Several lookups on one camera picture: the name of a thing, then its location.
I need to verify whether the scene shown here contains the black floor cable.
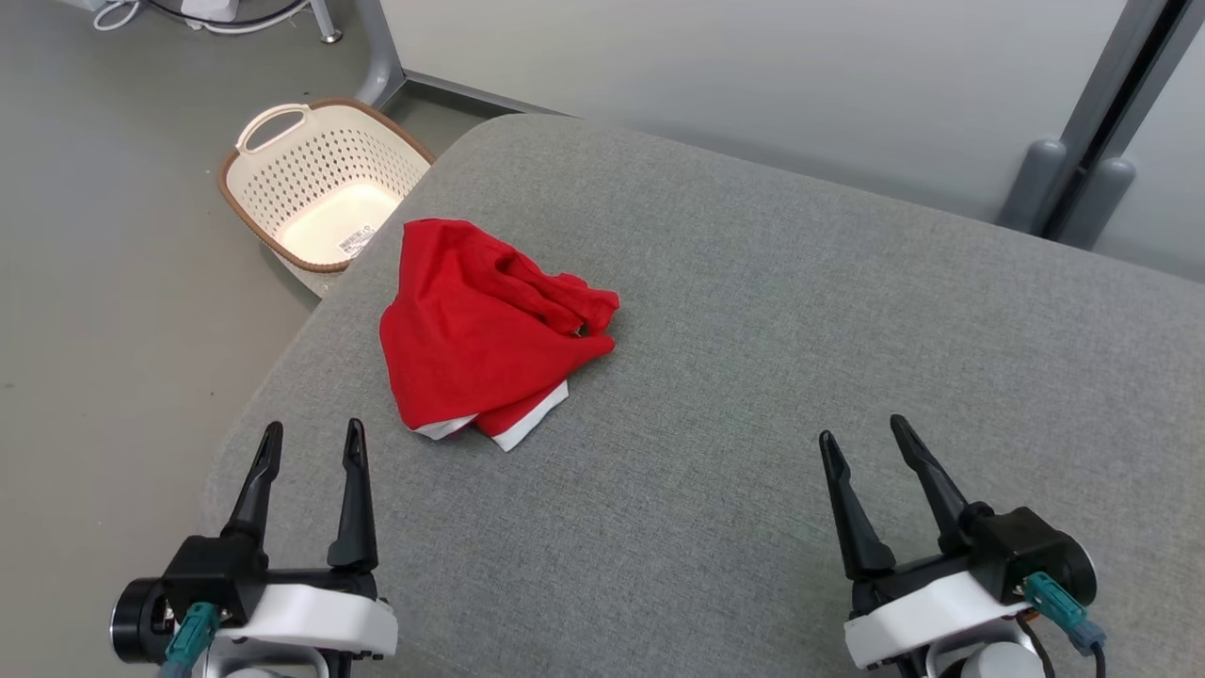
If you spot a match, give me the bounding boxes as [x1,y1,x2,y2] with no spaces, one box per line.
[141,0,313,36]

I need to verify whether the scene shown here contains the grey floor rail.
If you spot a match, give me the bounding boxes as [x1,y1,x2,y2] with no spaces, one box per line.
[403,69,577,120]

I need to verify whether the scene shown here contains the grey cylindrical post cover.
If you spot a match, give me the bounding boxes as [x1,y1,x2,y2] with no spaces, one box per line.
[1059,155,1138,251]
[998,139,1070,233]

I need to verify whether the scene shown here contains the cream laundry basket brown rim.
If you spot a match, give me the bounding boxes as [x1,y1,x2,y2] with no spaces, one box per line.
[218,97,438,276]

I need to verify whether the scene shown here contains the red shorts with white hem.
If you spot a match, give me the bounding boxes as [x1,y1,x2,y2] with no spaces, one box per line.
[379,218,621,453]

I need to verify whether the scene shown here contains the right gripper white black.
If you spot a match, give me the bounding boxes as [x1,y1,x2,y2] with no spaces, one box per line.
[819,414,1098,671]

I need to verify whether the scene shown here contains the right cable with teal connector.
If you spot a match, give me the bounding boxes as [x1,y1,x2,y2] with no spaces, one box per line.
[1023,572,1108,678]

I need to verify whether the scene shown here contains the grey metal partition foot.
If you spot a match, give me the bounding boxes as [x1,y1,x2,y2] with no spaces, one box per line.
[353,0,410,110]

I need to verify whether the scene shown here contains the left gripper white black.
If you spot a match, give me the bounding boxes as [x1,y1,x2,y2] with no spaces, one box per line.
[110,418,398,663]

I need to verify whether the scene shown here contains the dark grey partition post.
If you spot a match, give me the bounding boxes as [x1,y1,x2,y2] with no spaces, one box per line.
[1040,0,1205,242]

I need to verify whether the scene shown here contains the white floor cable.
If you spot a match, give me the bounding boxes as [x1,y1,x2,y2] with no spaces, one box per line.
[91,0,144,33]

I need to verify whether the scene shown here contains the braided dark right arm cable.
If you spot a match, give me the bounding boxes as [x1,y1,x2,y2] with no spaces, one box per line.
[1015,612,1057,678]

